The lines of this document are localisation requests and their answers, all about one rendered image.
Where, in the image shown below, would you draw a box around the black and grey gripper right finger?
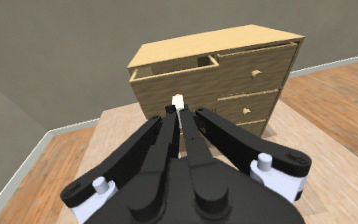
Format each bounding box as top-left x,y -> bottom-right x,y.
177,95 -> 312,214

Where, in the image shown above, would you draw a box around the small wooden chest of drawers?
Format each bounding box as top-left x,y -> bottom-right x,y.
127,25 -> 305,138

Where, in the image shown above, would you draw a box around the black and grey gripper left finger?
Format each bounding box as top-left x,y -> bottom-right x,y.
60,96 -> 181,224

